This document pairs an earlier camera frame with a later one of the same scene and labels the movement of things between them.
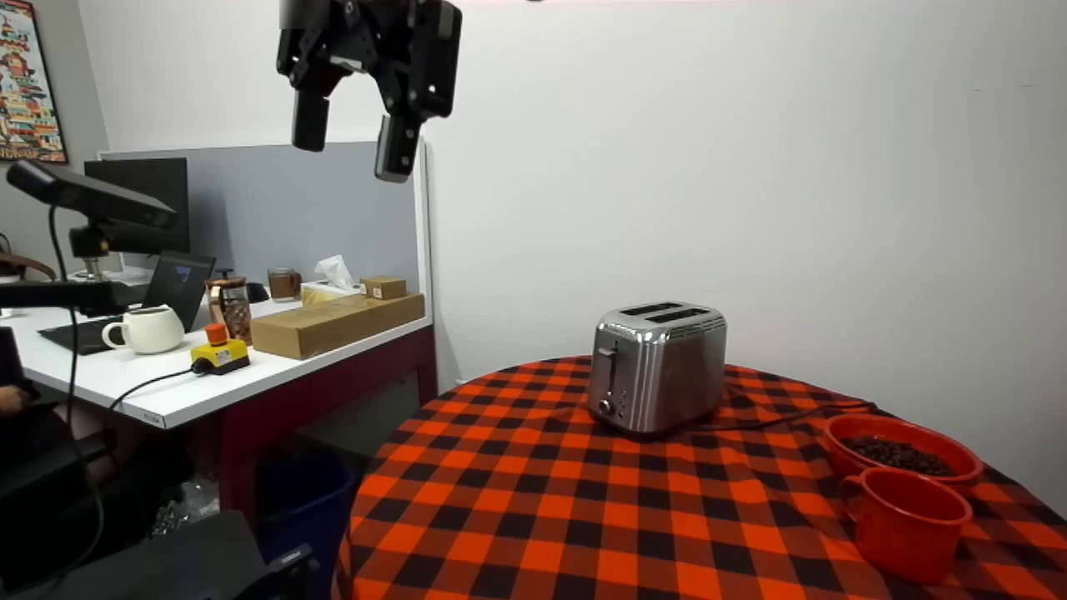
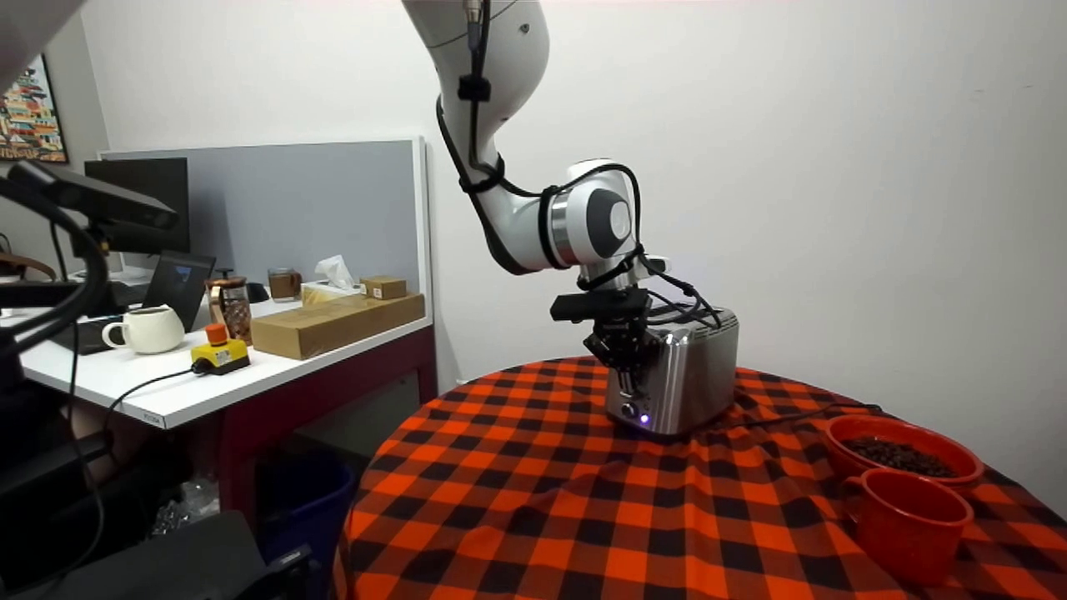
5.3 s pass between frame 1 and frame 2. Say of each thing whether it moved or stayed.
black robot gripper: moved
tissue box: stayed
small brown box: stayed
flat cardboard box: stayed
